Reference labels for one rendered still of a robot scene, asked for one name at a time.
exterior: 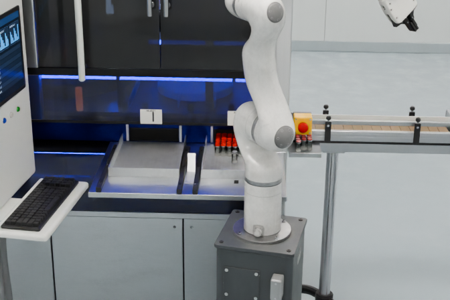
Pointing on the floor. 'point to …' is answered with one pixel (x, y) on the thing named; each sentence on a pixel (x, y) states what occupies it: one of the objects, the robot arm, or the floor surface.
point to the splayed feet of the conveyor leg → (315, 292)
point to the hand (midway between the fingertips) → (412, 25)
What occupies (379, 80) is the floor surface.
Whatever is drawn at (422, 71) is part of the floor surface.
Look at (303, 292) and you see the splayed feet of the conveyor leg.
